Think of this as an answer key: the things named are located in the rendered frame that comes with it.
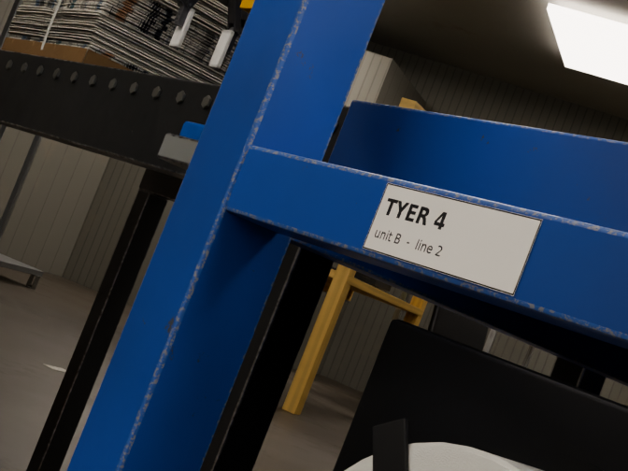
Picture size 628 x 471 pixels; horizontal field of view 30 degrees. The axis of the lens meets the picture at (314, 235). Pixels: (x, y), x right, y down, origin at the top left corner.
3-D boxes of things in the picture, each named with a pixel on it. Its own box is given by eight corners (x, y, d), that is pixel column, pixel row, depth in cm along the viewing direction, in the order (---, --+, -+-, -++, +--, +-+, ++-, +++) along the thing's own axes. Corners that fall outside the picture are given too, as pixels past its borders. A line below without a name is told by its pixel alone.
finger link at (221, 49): (222, 29, 202) (225, 31, 203) (207, 66, 202) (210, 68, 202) (231, 30, 200) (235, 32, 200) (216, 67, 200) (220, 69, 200)
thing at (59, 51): (40, 64, 210) (49, 43, 210) (170, 125, 227) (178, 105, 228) (78, 72, 197) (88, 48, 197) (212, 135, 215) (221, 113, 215)
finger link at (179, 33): (195, 10, 195) (192, 8, 195) (180, 49, 195) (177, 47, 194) (187, 9, 198) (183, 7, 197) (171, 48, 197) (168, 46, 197)
